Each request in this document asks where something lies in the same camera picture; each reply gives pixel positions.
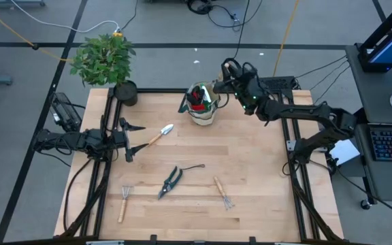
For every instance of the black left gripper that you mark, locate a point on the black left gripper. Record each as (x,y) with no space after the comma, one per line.
(119,139)

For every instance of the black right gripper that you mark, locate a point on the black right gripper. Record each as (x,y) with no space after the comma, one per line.
(243,83)

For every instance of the red black garden glove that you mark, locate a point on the red black garden glove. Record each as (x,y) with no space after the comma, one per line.
(197,107)

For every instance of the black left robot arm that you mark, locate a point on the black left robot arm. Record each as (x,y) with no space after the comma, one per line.
(77,141)

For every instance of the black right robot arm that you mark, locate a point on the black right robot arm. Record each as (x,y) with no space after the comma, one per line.
(301,111)

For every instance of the beige green canvas garden bag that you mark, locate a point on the beige green canvas garden bag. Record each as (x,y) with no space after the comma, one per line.
(201,117)

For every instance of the black power supply box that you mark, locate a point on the black power supply box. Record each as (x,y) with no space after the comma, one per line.
(65,114)
(277,83)

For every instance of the green potted plant black pot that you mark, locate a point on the green potted plant black pot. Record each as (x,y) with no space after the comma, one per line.
(104,61)

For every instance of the white paper sheet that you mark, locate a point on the white paper sheet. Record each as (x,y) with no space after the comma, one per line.
(344,151)

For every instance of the grey side table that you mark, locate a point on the grey side table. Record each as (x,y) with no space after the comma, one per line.
(373,88)

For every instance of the grey laptop backlit keyboard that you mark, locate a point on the grey laptop backlit keyboard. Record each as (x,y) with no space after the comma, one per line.
(391,144)

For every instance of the black caster wheel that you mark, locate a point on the black caster wheel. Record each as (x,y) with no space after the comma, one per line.
(366,204)

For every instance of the black aluminium table frame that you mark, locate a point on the black aluminium table frame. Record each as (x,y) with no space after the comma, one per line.
(162,90)

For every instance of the silver aluminium bracket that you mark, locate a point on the silver aluminium bracket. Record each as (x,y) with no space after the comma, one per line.
(104,243)
(288,243)
(290,145)

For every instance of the black plastic frame clip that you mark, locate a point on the black plastic frame clip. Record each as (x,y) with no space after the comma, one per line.
(153,239)
(252,240)

